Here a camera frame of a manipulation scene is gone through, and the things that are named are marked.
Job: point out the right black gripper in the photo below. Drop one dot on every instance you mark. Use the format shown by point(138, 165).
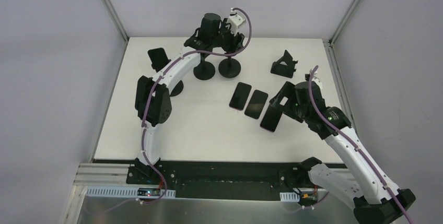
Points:
point(289, 99)

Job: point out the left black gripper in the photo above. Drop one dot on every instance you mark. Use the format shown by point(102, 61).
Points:
point(230, 41)

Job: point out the black phone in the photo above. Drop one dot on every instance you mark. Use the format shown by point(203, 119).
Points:
point(256, 104)
point(158, 58)

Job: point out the black folding phone stand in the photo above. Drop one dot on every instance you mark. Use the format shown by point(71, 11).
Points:
point(284, 66)

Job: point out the black round-base phone stand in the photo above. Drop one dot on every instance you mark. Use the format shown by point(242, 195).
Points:
point(204, 70)

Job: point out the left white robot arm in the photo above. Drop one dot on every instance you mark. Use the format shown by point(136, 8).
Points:
point(153, 94)

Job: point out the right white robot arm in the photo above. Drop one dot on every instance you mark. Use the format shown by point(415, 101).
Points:
point(373, 197)

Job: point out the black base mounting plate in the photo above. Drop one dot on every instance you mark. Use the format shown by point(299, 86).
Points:
point(250, 181)

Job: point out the right white cable duct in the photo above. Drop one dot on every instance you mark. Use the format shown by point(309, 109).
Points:
point(289, 197)

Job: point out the white cable duct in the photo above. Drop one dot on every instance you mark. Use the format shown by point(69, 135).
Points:
point(289, 197)
point(129, 192)

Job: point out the left white cable duct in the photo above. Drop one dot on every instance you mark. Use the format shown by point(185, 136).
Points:
point(129, 192)

